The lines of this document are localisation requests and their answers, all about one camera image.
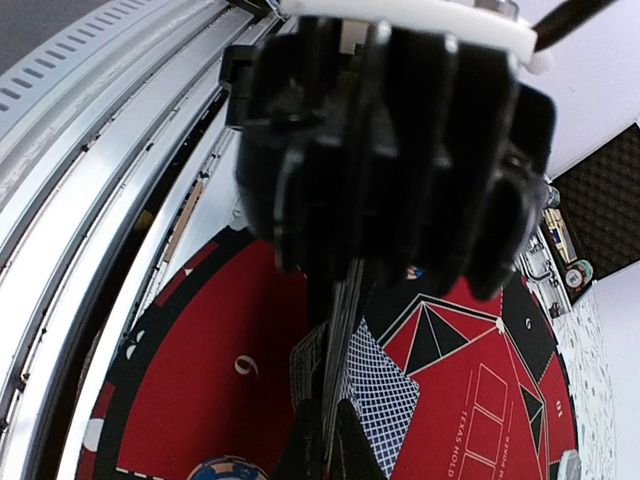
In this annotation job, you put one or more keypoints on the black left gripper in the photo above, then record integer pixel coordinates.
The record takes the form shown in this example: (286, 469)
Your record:
(422, 150)

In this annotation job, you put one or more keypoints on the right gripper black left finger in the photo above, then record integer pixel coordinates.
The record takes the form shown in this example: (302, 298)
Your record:
(303, 455)

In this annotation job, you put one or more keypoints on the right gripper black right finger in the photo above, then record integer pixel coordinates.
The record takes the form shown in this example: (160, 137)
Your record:
(352, 456)

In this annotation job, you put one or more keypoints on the playing cards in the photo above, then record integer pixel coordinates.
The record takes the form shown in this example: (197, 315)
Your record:
(384, 398)

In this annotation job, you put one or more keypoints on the poker chip stack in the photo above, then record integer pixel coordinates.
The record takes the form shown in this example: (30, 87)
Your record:
(227, 468)

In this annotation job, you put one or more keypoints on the clear dealer button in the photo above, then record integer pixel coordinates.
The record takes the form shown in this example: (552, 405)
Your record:
(570, 466)

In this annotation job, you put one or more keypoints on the round red black poker mat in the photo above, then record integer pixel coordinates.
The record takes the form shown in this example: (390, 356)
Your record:
(444, 387)

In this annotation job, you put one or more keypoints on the boxed playing card deck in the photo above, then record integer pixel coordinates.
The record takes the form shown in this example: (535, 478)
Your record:
(559, 232)

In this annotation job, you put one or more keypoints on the aluminium poker chip case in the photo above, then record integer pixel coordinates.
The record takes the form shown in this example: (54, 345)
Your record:
(599, 200)

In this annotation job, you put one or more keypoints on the right poker chip row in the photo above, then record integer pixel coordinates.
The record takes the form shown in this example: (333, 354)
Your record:
(578, 275)

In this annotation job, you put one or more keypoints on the aluminium front rail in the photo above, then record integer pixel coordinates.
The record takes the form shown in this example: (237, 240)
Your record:
(73, 113)

